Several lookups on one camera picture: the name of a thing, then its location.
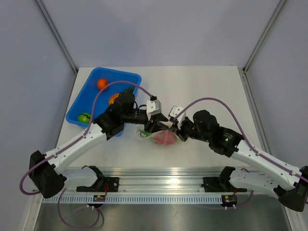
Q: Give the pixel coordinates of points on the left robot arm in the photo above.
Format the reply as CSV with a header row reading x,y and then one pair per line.
x,y
49,171

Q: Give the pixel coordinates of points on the green toy watermelon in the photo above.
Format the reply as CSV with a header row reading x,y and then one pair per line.
x,y
84,118

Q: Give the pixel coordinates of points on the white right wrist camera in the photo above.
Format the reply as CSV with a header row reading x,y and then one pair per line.
x,y
177,116

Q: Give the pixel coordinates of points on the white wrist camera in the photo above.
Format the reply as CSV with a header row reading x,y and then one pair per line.
x,y
177,116
153,107

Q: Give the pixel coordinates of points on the white slotted cable duct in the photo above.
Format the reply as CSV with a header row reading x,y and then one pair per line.
x,y
156,199

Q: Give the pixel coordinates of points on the aluminium mounting rail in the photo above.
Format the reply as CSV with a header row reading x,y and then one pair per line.
x,y
171,178

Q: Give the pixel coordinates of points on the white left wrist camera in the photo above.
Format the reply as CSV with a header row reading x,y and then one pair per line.
x,y
153,107

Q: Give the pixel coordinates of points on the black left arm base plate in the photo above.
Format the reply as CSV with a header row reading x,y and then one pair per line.
x,y
108,184

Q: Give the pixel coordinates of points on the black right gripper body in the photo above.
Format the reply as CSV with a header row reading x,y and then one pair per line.
x,y
188,129

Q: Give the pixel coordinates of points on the toy orange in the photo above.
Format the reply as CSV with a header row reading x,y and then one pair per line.
x,y
101,83

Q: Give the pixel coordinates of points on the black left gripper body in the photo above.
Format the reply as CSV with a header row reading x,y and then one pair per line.
x,y
135,117

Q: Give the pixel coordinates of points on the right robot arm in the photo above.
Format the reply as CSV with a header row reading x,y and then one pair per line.
x,y
287,183

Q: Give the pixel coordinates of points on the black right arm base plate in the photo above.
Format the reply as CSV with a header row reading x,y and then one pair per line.
x,y
212,184

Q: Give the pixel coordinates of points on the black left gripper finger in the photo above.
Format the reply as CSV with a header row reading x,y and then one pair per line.
x,y
160,119
156,127

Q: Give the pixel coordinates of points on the blue plastic bin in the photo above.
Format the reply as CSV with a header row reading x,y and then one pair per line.
x,y
85,99

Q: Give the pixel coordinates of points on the orange toy pineapple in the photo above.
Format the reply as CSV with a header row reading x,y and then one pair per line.
x,y
115,95

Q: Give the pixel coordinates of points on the clear dotted zip top bag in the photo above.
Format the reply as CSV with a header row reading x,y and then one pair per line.
x,y
135,133

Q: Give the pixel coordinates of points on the pink toy dragon fruit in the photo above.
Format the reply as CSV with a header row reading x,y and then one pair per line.
x,y
163,138

